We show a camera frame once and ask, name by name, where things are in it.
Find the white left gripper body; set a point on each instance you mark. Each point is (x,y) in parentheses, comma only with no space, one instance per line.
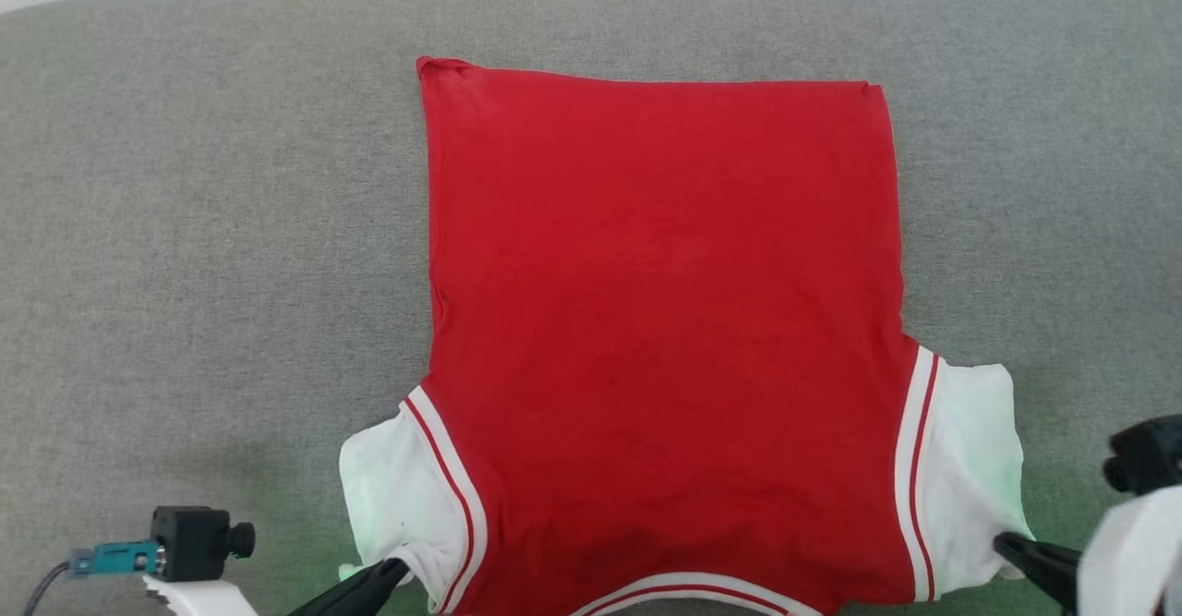
(199,599)

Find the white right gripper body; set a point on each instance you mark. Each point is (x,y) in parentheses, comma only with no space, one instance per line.
(1136,561)

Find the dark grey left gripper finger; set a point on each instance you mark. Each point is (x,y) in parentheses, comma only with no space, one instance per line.
(365,588)

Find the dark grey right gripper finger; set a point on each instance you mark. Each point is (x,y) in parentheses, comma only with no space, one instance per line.
(1043,565)

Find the red and white jersey shirt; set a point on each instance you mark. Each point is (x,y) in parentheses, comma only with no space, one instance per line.
(665,320)

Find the grey fabric sofa seat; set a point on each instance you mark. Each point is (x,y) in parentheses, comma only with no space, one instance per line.
(203,228)

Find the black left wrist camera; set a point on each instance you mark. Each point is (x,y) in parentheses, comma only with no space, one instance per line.
(194,542)

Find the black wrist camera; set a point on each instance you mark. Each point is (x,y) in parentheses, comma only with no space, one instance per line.
(1150,454)
(194,542)

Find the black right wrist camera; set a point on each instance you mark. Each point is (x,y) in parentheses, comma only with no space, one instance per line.
(1150,454)

